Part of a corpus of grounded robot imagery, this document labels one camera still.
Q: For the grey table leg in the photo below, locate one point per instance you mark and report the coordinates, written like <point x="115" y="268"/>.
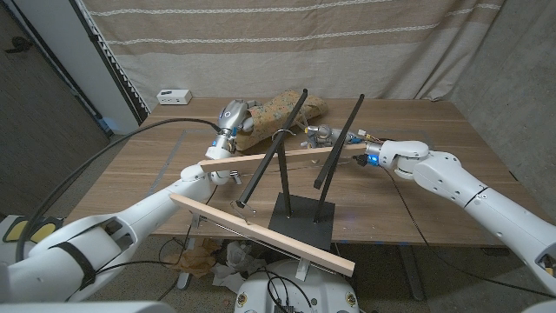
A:
<point x="412" y="274"/>

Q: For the crumpled white paper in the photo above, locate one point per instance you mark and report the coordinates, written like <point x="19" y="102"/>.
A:
<point x="236" y="261"/>

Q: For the floral fabric piece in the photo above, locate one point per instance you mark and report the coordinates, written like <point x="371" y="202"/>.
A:
<point x="278" y="117"/>

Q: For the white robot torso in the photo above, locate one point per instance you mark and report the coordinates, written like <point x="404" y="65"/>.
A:
<point x="87" y="308"/>

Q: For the wooden slat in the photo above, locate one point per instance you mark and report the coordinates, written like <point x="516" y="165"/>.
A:
<point x="269" y="237"/>
<point x="260" y="158"/>

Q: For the beige striped curtain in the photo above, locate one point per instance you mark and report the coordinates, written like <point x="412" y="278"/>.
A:
<point x="260" y="52"/>

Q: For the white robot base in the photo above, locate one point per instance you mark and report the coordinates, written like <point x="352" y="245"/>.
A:
<point x="313" y="287"/>

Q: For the crumpled brown paper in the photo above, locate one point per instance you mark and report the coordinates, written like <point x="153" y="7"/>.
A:
<point x="191" y="261"/>

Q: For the black metal hanger rack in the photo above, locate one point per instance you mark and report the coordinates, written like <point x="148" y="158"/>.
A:
<point x="304" y="217"/>

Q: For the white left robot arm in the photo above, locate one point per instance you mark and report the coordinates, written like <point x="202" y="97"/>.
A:
<point x="108" y="235"/>

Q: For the upper wooden slat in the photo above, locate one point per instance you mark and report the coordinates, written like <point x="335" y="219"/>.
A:
<point x="260" y="158"/>

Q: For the white power strip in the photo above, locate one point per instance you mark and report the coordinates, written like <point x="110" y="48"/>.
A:
<point x="174" y="97"/>

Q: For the lower wooden slat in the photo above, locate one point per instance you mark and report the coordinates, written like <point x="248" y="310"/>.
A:
<point x="269" y="237"/>

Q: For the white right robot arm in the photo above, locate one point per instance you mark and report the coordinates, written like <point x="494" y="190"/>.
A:
<point x="478" y="195"/>

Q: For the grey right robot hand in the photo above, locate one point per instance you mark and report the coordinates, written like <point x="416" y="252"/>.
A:
<point x="334" y="137"/>

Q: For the white table leg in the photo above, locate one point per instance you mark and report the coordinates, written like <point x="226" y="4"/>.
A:
<point x="184" y="280"/>

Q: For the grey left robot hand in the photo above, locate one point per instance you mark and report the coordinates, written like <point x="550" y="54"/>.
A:
<point x="232" y="119"/>

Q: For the small metal clip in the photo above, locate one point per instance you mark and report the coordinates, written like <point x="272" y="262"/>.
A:
<point x="237" y="178"/>

